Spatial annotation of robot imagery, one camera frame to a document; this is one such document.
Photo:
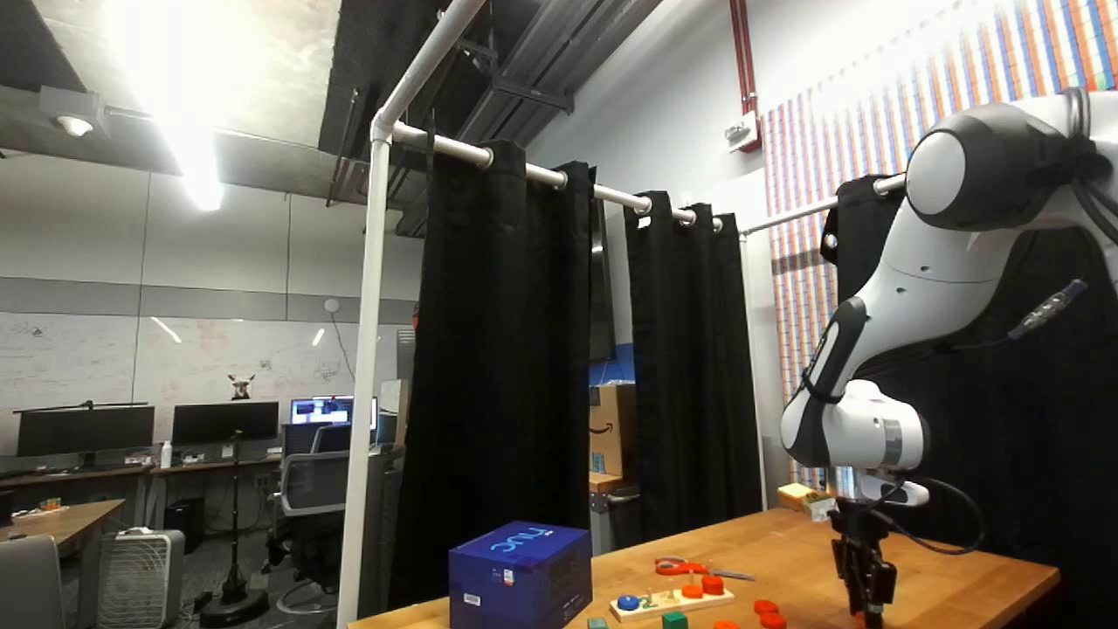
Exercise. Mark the wooden desk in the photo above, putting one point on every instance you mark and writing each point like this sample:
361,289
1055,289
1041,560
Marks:
64,515

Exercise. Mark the red wall pipe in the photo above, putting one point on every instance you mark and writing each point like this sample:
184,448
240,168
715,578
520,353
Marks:
742,58

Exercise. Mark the mesh office chair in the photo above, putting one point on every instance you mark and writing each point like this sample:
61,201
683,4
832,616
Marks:
316,484

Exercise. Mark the small tan box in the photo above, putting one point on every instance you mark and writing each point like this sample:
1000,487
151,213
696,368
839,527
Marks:
803,497

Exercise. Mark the black floor stand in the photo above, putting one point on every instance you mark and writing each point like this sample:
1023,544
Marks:
230,600

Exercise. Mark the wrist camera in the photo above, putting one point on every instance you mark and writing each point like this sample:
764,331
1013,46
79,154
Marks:
895,490

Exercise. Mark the lit computer monitor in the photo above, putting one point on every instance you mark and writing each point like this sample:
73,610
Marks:
323,410

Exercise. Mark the fluorescent ceiling light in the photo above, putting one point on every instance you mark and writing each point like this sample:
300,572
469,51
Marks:
174,93

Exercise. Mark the metal curtain rod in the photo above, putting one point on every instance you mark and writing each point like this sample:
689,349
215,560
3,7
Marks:
464,149
803,213

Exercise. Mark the teal cube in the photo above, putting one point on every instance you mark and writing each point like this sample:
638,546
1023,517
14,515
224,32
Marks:
599,624

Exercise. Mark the grey chair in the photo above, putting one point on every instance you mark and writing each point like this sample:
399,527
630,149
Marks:
30,582

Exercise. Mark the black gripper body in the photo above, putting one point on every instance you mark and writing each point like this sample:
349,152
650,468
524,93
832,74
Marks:
865,534

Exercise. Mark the black computer monitor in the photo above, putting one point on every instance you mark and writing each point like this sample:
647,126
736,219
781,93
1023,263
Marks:
224,421
86,426

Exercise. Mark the striped wall panel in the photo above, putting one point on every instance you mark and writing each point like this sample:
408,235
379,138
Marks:
803,162

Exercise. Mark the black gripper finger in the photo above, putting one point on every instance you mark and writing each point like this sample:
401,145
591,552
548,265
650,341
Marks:
884,588
861,588

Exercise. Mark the black trash bin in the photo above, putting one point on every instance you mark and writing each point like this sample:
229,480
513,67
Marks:
615,511

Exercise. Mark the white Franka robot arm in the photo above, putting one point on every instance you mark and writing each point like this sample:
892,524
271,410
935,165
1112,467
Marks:
930,282

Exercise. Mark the long office desk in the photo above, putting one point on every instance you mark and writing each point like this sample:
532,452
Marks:
139,468

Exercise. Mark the blue cardboard box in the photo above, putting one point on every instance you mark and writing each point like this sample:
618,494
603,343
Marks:
519,575

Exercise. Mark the green cube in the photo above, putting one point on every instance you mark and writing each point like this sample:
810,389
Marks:
674,618

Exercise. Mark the black curtain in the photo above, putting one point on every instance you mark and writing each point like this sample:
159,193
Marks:
1023,467
502,371
698,371

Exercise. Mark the white pipe frame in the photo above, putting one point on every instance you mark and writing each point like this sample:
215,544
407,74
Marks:
371,349

